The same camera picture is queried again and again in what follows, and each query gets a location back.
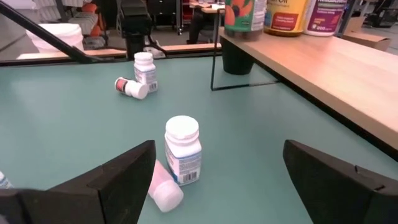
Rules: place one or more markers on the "pink translucent vial white cap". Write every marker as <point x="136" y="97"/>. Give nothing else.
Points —
<point x="164" y="193"/>

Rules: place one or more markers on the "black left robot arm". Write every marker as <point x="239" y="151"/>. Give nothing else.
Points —
<point x="135" y="25"/>

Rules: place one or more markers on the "cardboard box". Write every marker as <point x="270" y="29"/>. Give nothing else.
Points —
<point x="367" y="40"/>

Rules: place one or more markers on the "black plant pot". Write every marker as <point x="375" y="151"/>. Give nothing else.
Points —
<point x="237" y="59"/>

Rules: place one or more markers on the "wooden table side board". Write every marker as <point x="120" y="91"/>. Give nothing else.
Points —
<point x="186" y="47"/>

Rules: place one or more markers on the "wooden shelf with black legs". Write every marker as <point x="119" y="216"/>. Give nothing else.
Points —
<point x="326" y="77"/>

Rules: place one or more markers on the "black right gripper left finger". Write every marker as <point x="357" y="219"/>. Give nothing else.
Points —
<point x="109" y="193"/>

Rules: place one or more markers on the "black aluminium rig frame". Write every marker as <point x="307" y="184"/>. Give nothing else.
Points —
<point x="46" y="36"/>

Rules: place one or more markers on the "grey orange stacked trays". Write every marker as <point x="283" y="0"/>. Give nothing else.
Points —
<point x="84" y="21"/>

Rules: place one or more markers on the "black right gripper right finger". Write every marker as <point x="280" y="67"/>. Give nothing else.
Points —
<point x="335" y="193"/>

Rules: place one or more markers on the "white bucket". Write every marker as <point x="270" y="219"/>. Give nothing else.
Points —
<point x="65" y="34"/>

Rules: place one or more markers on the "white melatonin bottle blue label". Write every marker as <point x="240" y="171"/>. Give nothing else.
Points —
<point x="145" y="71"/>
<point x="183" y="149"/>

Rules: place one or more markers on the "white bottle purple label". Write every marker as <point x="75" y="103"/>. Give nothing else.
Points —
<point x="325" y="18"/>

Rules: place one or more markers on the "gummy jar white lid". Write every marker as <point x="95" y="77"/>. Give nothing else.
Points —
<point x="244" y="18"/>

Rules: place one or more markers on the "fish oil bottle yellow lid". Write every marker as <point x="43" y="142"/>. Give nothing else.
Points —
<point x="284" y="18"/>

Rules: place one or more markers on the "small white bottle red label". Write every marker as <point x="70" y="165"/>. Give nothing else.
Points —
<point x="133" y="88"/>

